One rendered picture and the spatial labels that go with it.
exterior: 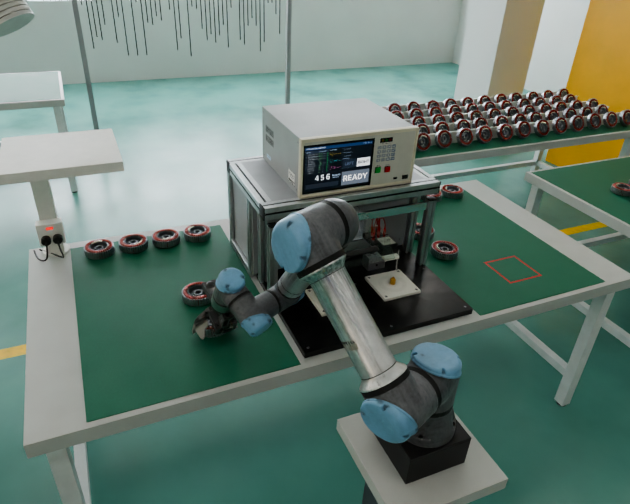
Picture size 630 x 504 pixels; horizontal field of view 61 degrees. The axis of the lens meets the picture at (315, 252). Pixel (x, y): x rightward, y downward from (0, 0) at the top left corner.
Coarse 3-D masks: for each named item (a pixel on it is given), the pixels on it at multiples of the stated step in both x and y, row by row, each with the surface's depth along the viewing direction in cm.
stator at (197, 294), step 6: (198, 282) 191; (186, 288) 188; (192, 288) 189; (198, 288) 190; (186, 294) 185; (192, 294) 188; (198, 294) 186; (204, 294) 185; (186, 300) 184; (192, 300) 183; (198, 300) 184; (204, 300) 184
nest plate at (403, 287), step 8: (384, 272) 202; (392, 272) 202; (400, 272) 203; (368, 280) 197; (376, 280) 197; (384, 280) 198; (400, 280) 198; (408, 280) 198; (376, 288) 193; (384, 288) 193; (392, 288) 193; (400, 288) 194; (408, 288) 194; (416, 288) 194; (384, 296) 189; (392, 296) 189; (400, 296) 190
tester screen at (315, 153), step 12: (348, 144) 174; (360, 144) 176; (312, 156) 171; (324, 156) 173; (336, 156) 175; (348, 156) 177; (360, 156) 178; (312, 168) 173; (324, 168) 175; (336, 168) 177; (348, 168) 179; (360, 168) 181; (312, 180) 176; (336, 180) 179
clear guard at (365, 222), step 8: (360, 216) 179; (368, 216) 179; (360, 224) 174; (368, 224) 175; (376, 224) 175; (360, 232) 170; (368, 232) 170; (376, 232) 170; (384, 232) 170; (352, 240) 165; (360, 240) 166; (368, 240) 167; (376, 240) 168; (384, 240) 169; (352, 248) 164; (360, 248) 165; (384, 248) 168; (360, 256) 165; (368, 256) 165; (376, 256) 166; (384, 256) 167; (392, 256) 168; (344, 264) 162; (352, 264) 163; (360, 264) 164
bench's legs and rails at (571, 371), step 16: (592, 304) 225; (608, 304) 222; (592, 320) 226; (528, 336) 265; (592, 336) 230; (544, 352) 256; (576, 352) 237; (560, 368) 248; (576, 368) 239; (560, 384) 250; (576, 384) 246; (560, 400) 251; (64, 448) 144; (80, 448) 198; (64, 464) 147; (80, 464) 192; (64, 480) 150; (80, 480) 187; (64, 496) 153; (80, 496) 155
